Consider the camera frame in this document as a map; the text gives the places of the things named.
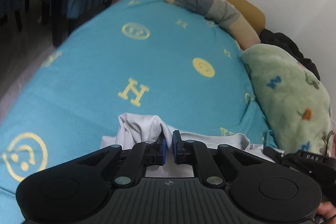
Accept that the white shirt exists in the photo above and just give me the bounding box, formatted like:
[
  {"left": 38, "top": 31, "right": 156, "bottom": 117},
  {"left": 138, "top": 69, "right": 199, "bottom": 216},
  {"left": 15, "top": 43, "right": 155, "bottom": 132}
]
[{"left": 100, "top": 113, "right": 272, "bottom": 178}]

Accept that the person's right hand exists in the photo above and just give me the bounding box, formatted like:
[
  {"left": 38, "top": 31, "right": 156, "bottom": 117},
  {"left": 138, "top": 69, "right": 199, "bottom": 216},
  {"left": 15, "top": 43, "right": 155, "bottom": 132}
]
[{"left": 317, "top": 201, "right": 336, "bottom": 224}]

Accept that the green fleece blanket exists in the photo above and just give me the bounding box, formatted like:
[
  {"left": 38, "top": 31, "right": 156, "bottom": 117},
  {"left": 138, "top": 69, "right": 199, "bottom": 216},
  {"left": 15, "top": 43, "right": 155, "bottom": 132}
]
[{"left": 241, "top": 44, "right": 335, "bottom": 157}]

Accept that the turquoise patterned bed sheet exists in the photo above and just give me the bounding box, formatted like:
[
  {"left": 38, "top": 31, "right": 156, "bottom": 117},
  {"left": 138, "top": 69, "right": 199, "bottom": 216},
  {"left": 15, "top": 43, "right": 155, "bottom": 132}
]
[{"left": 1, "top": 0, "right": 275, "bottom": 223}]

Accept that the black clothing pile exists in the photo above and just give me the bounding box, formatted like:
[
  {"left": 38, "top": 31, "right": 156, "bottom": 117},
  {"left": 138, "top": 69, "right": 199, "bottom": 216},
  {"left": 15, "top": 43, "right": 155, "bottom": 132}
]
[{"left": 259, "top": 29, "right": 321, "bottom": 81}]

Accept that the plaid pillow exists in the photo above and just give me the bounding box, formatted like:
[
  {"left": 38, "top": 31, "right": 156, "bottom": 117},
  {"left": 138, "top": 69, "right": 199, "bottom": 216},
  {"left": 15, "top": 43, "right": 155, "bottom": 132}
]
[{"left": 164, "top": 0, "right": 260, "bottom": 50}]

